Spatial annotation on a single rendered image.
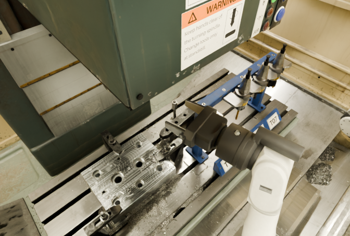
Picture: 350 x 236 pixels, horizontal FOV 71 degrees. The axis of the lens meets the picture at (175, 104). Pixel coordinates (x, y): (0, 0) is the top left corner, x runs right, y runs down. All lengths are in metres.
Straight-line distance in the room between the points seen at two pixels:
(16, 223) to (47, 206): 0.35
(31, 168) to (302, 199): 1.45
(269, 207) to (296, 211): 0.76
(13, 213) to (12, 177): 0.27
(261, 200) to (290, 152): 0.11
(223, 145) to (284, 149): 0.12
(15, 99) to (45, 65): 0.19
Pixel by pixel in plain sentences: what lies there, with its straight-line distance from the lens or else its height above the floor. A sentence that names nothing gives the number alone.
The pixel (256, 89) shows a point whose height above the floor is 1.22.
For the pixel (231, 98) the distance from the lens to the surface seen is 0.92.
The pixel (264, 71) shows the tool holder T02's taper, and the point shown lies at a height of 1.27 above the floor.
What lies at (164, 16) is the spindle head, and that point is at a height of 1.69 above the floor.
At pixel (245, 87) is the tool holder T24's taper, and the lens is 0.91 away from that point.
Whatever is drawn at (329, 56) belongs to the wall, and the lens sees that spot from 1.47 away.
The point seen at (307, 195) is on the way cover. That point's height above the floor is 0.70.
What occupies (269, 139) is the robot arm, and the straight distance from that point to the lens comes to 0.54.
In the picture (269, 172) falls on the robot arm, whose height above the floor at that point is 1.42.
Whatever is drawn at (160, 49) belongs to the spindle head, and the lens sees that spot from 0.37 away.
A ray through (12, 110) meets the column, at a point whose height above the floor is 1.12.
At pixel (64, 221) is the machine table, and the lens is 1.08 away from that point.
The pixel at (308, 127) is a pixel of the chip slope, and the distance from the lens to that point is 1.53.
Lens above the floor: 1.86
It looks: 47 degrees down
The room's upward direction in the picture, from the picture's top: 1 degrees counter-clockwise
